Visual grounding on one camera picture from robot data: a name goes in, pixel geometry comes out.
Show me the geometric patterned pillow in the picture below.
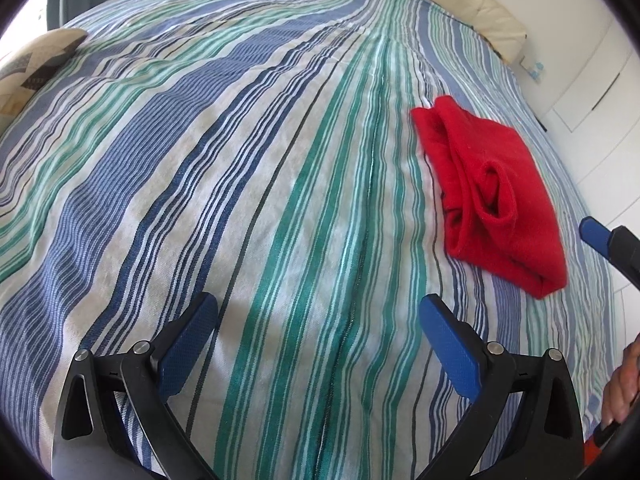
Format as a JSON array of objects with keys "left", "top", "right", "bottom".
[{"left": 0, "top": 27, "right": 90, "bottom": 118}]

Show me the striped bedspread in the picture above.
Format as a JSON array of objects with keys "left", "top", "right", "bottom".
[{"left": 0, "top": 0, "right": 621, "bottom": 480}]

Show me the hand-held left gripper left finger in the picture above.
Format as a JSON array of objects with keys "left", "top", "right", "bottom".
[{"left": 52, "top": 291, "right": 218, "bottom": 480}]

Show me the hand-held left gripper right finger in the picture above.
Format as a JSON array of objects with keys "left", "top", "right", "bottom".
[{"left": 415, "top": 294, "right": 586, "bottom": 480}]

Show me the white wardrobe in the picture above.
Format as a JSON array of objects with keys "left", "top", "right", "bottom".
[{"left": 540, "top": 0, "right": 640, "bottom": 311}]

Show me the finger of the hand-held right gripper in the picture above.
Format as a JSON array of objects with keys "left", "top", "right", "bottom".
[{"left": 580, "top": 216, "right": 640, "bottom": 291}]

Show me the person's right hand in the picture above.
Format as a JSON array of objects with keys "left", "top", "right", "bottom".
[{"left": 601, "top": 335, "right": 640, "bottom": 428}]

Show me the red sweater with white dog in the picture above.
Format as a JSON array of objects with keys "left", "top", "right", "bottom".
[{"left": 410, "top": 95, "right": 568, "bottom": 300}]

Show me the wall socket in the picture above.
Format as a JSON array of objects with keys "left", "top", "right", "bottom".
[{"left": 520, "top": 56, "right": 546, "bottom": 81}]

